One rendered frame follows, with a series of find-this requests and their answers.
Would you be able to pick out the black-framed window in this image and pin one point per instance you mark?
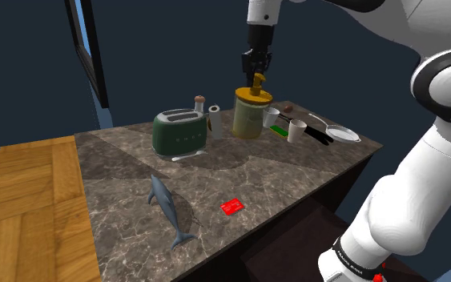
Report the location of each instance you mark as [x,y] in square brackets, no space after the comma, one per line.
[88,50]

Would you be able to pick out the white grinder with brown knob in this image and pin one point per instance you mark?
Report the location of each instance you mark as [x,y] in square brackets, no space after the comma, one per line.
[199,104]

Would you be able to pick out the clear glass cup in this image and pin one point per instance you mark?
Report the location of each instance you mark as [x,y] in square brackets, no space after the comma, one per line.
[270,117]

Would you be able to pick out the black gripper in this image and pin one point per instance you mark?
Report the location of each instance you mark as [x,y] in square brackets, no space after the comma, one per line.
[259,43]

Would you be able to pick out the green and yellow sponge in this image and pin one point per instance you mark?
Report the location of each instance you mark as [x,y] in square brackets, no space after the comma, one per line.
[279,131]

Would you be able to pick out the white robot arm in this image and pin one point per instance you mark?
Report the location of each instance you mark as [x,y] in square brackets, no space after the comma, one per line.
[404,195]

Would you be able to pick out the silver frying pan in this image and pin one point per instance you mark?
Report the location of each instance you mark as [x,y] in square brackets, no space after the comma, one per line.
[342,134]

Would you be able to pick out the white paper towel roll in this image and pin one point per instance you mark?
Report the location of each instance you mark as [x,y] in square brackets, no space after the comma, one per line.
[215,123]

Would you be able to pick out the green toaster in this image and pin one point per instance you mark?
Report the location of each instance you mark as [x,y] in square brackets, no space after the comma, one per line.
[178,134]

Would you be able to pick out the red card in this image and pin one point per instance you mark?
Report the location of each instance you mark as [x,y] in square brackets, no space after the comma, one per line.
[232,206]

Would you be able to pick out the blue-grey shark toy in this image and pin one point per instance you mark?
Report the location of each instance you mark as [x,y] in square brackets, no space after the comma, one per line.
[165,205]

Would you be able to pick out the white paper cup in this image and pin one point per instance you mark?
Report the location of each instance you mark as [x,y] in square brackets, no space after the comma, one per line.
[295,131]

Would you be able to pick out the dark robot stand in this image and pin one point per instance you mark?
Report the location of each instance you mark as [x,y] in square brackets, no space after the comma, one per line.
[287,250]

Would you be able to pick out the yellow-lidded glass soap dispenser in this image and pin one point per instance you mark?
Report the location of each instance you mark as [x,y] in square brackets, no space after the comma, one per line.
[248,117]

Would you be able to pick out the small brown round object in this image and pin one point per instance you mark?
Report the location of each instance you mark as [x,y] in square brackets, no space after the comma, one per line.
[288,109]

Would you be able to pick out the black kitchen knife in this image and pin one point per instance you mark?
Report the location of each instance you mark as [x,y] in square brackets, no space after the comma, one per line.
[315,134]

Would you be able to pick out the white spoon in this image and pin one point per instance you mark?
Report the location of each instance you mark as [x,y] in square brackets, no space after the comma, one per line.
[186,156]

